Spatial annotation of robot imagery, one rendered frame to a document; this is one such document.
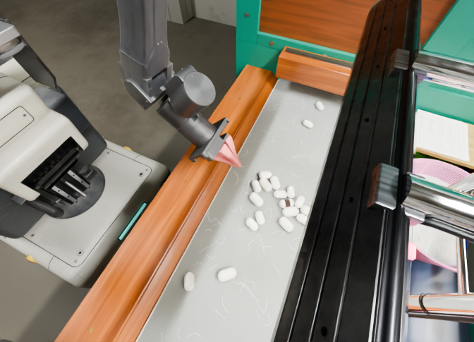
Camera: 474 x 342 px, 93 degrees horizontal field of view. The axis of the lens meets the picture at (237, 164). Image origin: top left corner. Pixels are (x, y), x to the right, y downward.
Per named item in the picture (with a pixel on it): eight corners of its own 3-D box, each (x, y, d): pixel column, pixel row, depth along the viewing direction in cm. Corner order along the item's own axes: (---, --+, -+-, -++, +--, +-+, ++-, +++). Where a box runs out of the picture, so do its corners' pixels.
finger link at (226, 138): (253, 156, 49) (223, 127, 45) (240, 182, 46) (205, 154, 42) (235, 161, 54) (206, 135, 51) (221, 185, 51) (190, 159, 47)
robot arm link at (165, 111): (164, 94, 46) (148, 113, 43) (178, 79, 40) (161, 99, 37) (190, 118, 48) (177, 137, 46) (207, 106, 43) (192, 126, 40)
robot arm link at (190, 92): (154, 64, 44) (120, 85, 40) (178, 26, 35) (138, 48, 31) (196, 111, 48) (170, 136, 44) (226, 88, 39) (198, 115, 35)
